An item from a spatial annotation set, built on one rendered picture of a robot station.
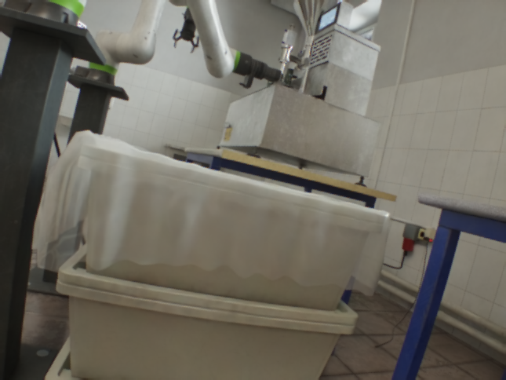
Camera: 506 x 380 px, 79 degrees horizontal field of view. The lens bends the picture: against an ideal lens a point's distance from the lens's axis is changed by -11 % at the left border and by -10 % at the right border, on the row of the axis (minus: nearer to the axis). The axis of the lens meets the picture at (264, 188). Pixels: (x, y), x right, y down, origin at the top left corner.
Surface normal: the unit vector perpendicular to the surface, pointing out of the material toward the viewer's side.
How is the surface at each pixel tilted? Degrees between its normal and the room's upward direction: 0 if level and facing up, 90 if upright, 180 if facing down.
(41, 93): 90
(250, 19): 90
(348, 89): 90
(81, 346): 96
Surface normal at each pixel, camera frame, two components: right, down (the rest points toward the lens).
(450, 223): -0.90, -0.21
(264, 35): 0.37, 0.12
